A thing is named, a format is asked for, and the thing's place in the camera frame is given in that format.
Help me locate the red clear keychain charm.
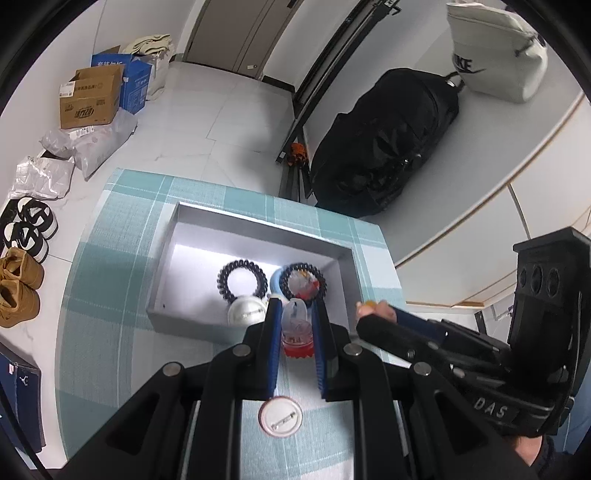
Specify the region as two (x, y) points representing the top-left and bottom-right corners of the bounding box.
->
(280, 298), (314, 359)

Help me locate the red white cartoon badge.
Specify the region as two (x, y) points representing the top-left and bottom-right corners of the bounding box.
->
(259, 396), (303, 439)

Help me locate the white round pin badge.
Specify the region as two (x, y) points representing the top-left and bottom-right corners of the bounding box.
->
(228, 296), (267, 327)

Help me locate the person's right hand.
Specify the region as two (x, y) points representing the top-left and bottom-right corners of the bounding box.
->
(356, 300), (397, 323)

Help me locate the grey cardboard box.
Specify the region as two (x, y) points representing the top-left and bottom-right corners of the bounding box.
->
(146, 203), (361, 344)

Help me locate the black tripod stand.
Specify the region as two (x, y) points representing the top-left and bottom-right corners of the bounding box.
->
(276, 0), (401, 202)

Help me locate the black backpack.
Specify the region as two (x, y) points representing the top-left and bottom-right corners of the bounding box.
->
(311, 68), (464, 218)

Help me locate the teal plaid tablecloth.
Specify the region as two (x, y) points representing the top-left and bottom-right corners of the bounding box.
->
(55, 169), (405, 479)

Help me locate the grey plastic mailer bag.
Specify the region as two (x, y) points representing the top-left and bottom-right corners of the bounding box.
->
(40, 108), (137, 181)

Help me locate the tan boot lower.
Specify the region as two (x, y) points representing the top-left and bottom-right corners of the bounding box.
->
(0, 279), (40, 328)

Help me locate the tan boot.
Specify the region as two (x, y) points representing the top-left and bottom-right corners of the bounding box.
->
(1, 247), (44, 290)
(0, 279), (40, 328)

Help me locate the blue cardboard box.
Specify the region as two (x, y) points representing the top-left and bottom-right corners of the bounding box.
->
(91, 53), (152, 114)

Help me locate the white plastic mailer bag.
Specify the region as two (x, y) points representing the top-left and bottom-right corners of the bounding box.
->
(8, 156), (75, 200)

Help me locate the tan boot upper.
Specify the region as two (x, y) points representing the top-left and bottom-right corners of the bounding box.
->
(1, 247), (44, 290)

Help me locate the black white sandal lower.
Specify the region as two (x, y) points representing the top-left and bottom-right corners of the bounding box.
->
(2, 221), (49, 264)

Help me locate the black white sandal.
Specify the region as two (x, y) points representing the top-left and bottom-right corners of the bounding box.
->
(2, 221), (49, 264)
(1, 196), (58, 240)

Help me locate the black white sandal upper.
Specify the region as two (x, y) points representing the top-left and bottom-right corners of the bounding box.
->
(1, 196), (58, 240)

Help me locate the blue Jordan shoe box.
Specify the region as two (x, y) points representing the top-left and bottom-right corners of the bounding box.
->
(0, 344), (45, 454)

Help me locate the white Nike bag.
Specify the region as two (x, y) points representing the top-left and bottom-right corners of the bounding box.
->
(447, 1), (548, 104)

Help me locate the grey door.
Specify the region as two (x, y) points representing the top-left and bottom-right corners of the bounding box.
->
(183, 0), (301, 79)

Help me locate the brown cardboard box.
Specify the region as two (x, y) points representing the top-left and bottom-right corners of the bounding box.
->
(59, 64), (123, 130)

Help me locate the cream tote bag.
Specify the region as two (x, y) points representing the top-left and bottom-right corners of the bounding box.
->
(119, 34), (176, 101)

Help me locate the light blue ring bracelet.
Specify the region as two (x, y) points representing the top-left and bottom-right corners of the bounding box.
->
(268, 267), (290, 301)

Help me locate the black spiral hair tie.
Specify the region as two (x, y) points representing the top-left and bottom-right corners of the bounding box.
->
(279, 261), (329, 303)
(216, 259), (270, 305)

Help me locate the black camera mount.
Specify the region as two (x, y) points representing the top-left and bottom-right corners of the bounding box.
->
(508, 227), (590, 436)

